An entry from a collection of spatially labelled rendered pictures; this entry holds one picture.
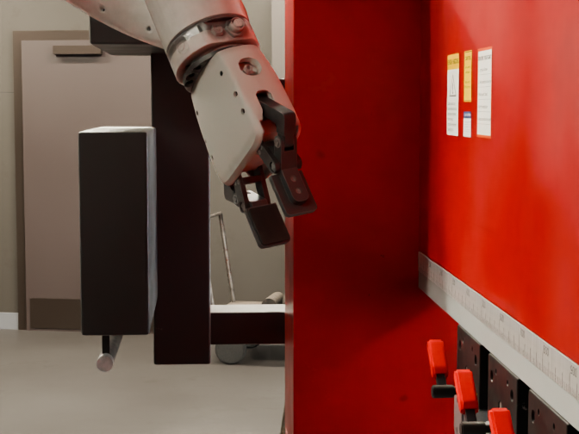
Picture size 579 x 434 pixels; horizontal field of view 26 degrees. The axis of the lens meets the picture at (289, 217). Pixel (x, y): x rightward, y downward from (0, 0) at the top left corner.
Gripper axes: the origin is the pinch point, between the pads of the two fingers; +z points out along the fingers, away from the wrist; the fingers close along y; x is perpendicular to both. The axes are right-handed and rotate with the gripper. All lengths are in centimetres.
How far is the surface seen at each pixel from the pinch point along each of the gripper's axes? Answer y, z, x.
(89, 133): 92, -59, -26
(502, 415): 20.6, 20.1, -28.6
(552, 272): 4.1, 10.6, -29.3
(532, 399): 17.0, 20.1, -30.2
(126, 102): 633, -363, -304
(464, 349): 46, 6, -47
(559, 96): -6.2, -3.6, -31.0
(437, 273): 60, -9, -58
